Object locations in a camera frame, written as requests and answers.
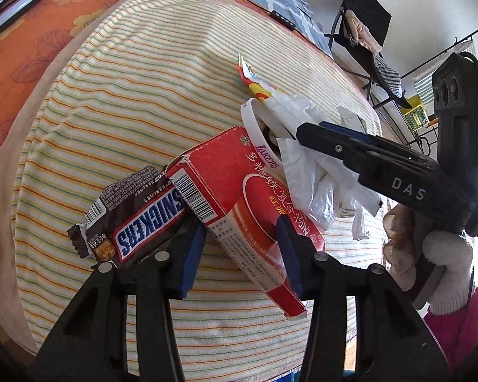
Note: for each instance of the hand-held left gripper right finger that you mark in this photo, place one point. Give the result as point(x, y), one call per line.
point(290, 254)

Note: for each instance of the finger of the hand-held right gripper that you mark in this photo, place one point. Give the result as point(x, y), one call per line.
point(350, 132)
point(334, 147)

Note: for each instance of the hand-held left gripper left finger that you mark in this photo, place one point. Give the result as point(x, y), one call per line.
point(193, 254)

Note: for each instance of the green white milk carton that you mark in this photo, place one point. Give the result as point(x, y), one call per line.
point(348, 117)

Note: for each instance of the white plastic bag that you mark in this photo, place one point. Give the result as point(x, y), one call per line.
point(302, 175)

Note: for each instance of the brown chocolate bar wrapper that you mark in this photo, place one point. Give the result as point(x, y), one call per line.
point(143, 227)

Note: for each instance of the red cardboard box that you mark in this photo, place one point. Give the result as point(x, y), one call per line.
point(231, 179)

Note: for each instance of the white rubber wristband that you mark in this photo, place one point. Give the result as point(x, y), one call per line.
point(249, 123)

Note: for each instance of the red yellow snack wrapper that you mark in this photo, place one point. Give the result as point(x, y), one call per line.
point(255, 85)

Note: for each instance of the person's right forearm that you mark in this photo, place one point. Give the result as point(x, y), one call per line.
point(454, 306)

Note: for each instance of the person's right hand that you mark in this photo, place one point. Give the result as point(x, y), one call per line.
point(400, 246)

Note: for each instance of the yellow box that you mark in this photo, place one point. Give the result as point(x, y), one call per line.
point(415, 113)

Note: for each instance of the grey striped garment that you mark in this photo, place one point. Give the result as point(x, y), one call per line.
point(390, 75)

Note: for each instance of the black metal rack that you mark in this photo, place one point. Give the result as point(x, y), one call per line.
point(442, 53)

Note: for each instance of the beige garment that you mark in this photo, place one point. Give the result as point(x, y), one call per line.
point(360, 32)

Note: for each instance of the black folding chair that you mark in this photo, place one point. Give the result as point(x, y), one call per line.
point(366, 8)

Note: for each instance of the striped cream blanket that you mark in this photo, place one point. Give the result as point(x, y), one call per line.
point(143, 87)

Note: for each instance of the striped towel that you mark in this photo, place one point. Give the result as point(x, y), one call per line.
point(8, 167)

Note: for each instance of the orange floral bedsheet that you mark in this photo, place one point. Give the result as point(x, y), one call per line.
point(44, 39)

